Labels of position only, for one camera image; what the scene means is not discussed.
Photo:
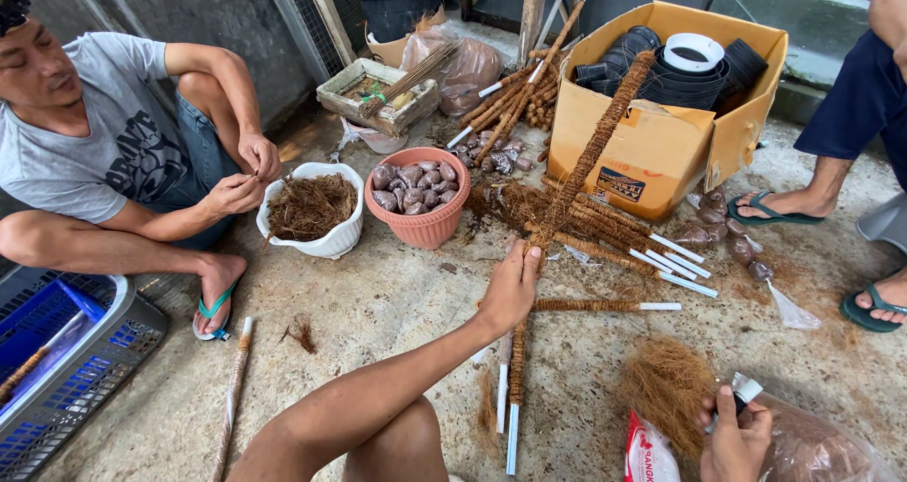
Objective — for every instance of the person's left hand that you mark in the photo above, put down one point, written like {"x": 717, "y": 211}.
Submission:
{"x": 507, "y": 290}

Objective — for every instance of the person's right hand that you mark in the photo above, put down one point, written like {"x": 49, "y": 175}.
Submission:
{"x": 733, "y": 450}

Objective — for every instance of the person's right fingers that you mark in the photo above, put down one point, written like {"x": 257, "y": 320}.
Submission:
{"x": 724, "y": 400}

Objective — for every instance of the person's left fingers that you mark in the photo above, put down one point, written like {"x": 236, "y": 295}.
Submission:
{"x": 528, "y": 259}

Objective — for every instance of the small white and black bottle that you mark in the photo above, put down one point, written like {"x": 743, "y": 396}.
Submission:
{"x": 746, "y": 390}

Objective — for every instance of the long coir-wrapped pole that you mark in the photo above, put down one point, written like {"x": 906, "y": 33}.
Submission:
{"x": 599, "y": 142}

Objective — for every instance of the heap of loose coir fibre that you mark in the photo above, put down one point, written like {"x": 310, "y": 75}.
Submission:
{"x": 666, "y": 390}

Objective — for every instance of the pile of coir poles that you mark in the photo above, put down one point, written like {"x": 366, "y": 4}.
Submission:
{"x": 602, "y": 230}
{"x": 514, "y": 99}

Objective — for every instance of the coir pole with white pipe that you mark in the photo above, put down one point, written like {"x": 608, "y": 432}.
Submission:
{"x": 517, "y": 368}
{"x": 602, "y": 305}
{"x": 502, "y": 390}
{"x": 232, "y": 390}
{"x": 21, "y": 374}

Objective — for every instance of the red and white plastic bag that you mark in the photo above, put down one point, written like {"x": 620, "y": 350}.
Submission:
{"x": 646, "y": 457}

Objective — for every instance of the heap of brown soil packets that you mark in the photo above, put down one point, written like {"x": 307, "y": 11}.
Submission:
{"x": 737, "y": 248}
{"x": 414, "y": 184}
{"x": 496, "y": 157}

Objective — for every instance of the empty clear plastic bag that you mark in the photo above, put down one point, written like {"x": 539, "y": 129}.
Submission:
{"x": 792, "y": 315}

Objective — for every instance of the large clear bag of soil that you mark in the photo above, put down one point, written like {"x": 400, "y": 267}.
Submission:
{"x": 822, "y": 450}

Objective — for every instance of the terracotta plastic pot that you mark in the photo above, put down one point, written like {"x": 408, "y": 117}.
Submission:
{"x": 421, "y": 230}

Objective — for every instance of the large cardboard box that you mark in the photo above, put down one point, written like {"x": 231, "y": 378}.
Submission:
{"x": 645, "y": 152}

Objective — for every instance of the thin coir fibre strand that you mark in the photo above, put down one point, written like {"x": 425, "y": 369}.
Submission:
{"x": 486, "y": 415}

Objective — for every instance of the dark green flip-flop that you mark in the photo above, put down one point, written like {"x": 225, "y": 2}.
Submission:
{"x": 772, "y": 217}
{"x": 868, "y": 317}

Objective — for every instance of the white ribbed plastic pot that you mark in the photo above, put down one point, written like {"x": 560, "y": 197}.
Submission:
{"x": 333, "y": 244}

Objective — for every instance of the clear bag of brown husk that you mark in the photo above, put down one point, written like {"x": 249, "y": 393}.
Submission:
{"x": 468, "y": 71}

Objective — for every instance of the stick broom bundle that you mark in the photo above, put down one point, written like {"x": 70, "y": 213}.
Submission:
{"x": 411, "y": 78}

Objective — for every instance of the brown coir fibre filling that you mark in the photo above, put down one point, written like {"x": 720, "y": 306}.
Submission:
{"x": 312, "y": 205}

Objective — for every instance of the person's leg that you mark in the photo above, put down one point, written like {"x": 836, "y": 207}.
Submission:
{"x": 400, "y": 443}

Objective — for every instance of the stack of black plastic pots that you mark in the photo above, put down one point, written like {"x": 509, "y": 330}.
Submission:
{"x": 680, "y": 85}

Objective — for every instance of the small coir fibre tuft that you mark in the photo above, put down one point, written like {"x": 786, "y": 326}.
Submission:
{"x": 303, "y": 334}

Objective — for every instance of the grey plastic stool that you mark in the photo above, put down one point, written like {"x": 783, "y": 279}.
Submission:
{"x": 886, "y": 223}

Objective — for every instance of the wooden stool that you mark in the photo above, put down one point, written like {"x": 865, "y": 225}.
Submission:
{"x": 531, "y": 14}

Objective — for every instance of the weathered wooden crate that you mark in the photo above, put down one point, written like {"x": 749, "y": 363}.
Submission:
{"x": 340, "y": 99}

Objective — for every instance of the black plastic bucket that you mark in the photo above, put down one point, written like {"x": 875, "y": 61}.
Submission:
{"x": 397, "y": 11}

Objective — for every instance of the green and white flip-flop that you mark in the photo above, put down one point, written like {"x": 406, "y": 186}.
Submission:
{"x": 212, "y": 310}

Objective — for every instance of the grey and blue plastic basket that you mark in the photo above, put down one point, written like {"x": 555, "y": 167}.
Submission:
{"x": 92, "y": 383}

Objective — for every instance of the black head-mounted camera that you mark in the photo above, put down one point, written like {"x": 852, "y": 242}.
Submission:
{"x": 14, "y": 0}

